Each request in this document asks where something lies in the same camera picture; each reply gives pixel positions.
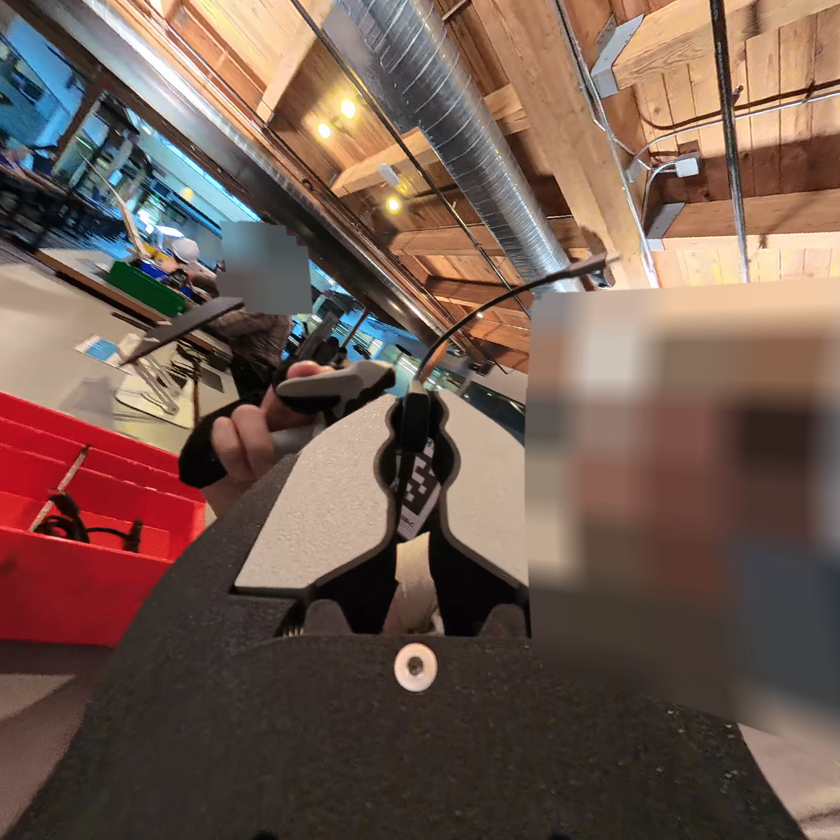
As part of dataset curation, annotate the person's right hand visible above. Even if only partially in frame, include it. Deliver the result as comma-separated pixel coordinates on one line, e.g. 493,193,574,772
197,360,337,490

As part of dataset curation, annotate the long spiral ceiling duct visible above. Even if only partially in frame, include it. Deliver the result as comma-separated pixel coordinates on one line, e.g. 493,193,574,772
320,0,595,296

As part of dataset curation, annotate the wooden edged table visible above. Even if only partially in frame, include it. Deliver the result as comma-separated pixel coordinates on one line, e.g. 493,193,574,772
33,248,234,358

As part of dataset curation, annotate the black coiled cable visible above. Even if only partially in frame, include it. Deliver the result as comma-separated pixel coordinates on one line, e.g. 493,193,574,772
29,492,147,553

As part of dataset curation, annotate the grey metal beam bracket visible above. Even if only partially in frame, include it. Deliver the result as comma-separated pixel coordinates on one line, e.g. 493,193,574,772
589,13,645,98
642,201,687,253

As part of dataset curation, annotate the blue and white paper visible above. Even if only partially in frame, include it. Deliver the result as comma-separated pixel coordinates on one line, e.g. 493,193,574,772
74,333,144,370

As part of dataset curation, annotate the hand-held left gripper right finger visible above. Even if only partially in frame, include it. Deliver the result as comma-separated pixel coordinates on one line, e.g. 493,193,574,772
430,390,530,592

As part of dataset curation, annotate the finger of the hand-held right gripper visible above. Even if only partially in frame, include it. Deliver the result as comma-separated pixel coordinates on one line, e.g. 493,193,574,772
276,375,368,417
331,360,399,421

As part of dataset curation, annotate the black ceiling pipe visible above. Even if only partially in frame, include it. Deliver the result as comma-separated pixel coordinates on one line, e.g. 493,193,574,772
707,0,750,284

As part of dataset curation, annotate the grey usb hub with cable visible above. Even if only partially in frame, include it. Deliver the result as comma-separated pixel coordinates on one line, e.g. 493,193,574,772
399,252,623,455

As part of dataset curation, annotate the silver laptop stand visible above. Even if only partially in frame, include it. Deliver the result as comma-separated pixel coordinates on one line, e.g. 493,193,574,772
113,351,198,431

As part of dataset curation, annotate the red plastic bin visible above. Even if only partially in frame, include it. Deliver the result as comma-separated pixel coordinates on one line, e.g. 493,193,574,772
0,390,219,649

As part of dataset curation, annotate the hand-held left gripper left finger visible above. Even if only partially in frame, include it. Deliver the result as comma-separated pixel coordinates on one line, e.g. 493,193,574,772
233,392,403,599

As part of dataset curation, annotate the grey braided cable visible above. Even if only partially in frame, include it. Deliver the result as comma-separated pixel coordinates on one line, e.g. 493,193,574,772
29,445,91,534

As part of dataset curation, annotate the green plastic bin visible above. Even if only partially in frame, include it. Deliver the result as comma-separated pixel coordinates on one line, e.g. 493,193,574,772
107,259,190,320

